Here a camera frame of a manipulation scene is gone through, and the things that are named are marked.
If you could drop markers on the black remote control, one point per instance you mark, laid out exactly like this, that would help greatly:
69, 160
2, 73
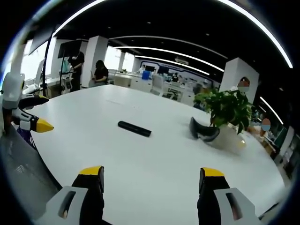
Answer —
134, 128

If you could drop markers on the black curved headset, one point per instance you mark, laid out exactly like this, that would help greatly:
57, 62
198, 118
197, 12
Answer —
202, 133

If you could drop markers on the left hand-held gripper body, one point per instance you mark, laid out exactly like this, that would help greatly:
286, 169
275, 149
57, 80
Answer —
11, 90

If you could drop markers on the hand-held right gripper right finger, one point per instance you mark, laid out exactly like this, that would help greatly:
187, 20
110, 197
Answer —
218, 199

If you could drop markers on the white plant pot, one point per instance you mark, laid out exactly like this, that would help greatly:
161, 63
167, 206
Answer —
228, 138

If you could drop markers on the black stand pole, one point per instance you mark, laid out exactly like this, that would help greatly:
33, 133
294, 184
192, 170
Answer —
45, 68

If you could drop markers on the blue storage box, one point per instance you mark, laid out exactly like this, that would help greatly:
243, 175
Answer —
145, 75

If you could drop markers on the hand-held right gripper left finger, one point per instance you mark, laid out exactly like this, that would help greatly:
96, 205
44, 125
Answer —
79, 201

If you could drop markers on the white office chair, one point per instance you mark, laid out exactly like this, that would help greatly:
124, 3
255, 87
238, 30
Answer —
157, 85
68, 83

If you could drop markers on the green potted plant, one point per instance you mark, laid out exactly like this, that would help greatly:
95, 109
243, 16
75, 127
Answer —
226, 106

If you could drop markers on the black monitor screen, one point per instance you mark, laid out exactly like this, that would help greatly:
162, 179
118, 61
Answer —
63, 50

